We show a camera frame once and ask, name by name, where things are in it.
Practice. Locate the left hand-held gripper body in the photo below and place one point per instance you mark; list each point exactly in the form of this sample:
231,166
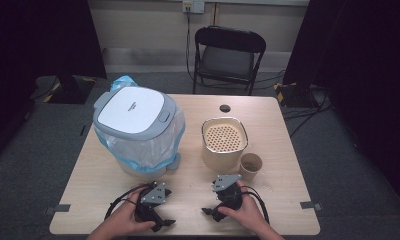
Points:
153,195

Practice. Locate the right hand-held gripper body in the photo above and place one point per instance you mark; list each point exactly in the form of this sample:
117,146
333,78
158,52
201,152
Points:
226,186

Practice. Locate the brown paper cup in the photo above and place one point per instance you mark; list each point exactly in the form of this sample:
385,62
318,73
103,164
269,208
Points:
248,174

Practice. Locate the beige strainer container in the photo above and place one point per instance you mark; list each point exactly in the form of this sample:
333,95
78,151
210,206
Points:
221,156

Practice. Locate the dark wet tea leaves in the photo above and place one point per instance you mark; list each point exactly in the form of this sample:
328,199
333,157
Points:
251,166

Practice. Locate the person's right hand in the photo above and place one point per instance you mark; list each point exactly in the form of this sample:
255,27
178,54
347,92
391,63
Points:
246,211

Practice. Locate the person's left hand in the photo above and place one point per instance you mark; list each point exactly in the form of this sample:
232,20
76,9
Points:
124,216

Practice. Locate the white lidded trash bin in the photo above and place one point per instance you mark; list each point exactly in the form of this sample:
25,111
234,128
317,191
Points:
144,151

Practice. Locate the grey tape strip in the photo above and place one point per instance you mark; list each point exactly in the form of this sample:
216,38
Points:
310,205
59,208

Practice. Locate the black yellow-striped stand base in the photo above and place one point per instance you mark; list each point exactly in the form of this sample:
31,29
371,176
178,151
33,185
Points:
293,95
71,90

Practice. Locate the black folding chair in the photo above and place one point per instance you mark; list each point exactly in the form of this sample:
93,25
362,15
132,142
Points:
228,60

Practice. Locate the black curtain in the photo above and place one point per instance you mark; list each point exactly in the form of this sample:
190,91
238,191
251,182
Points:
364,66
38,43

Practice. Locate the white wall outlet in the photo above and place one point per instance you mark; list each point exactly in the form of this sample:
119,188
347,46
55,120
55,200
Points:
193,6

